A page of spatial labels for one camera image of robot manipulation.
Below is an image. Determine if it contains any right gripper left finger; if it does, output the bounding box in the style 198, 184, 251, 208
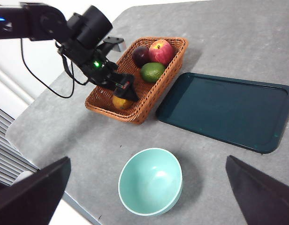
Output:
0, 156, 72, 225

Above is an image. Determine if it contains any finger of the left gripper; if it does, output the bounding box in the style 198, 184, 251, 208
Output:
114, 81, 139, 103

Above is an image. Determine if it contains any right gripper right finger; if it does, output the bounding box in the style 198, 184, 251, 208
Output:
225, 155, 289, 225

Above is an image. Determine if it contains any orange-brown kiwifruit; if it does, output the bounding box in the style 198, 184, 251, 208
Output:
111, 93, 134, 110

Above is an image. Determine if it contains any teal ribbed bowl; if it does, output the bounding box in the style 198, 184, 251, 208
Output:
118, 147, 184, 217

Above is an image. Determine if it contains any brown wicker basket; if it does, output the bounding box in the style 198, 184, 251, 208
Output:
85, 37, 190, 125

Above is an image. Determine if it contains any green avocado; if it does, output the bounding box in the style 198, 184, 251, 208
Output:
139, 62, 166, 83

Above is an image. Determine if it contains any dark purple plum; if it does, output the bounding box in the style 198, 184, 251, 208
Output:
131, 46, 151, 68

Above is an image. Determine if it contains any red apple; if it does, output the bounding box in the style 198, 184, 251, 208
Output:
148, 39, 176, 68

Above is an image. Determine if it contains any grey slatted panel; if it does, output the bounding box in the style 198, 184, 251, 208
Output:
0, 105, 39, 186

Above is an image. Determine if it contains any dark green rectangular tray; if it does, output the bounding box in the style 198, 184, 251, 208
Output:
155, 72, 289, 155

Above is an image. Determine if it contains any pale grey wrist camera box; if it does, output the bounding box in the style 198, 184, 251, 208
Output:
103, 36, 125, 53

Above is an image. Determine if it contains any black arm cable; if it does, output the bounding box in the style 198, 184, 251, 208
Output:
20, 38, 89, 99

